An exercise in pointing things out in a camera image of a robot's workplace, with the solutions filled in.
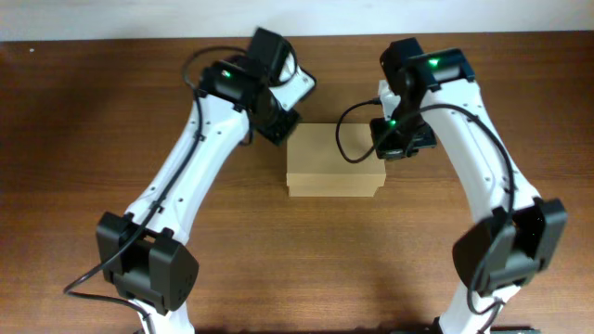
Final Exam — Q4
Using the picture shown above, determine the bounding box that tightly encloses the brown cardboard box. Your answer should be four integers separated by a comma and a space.
286, 123, 386, 198

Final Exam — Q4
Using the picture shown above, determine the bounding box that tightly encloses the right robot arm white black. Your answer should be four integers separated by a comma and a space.
370, 38, 567, 333

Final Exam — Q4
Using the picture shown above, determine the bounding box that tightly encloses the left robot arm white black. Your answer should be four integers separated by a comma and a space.
96, 28, 316, 333

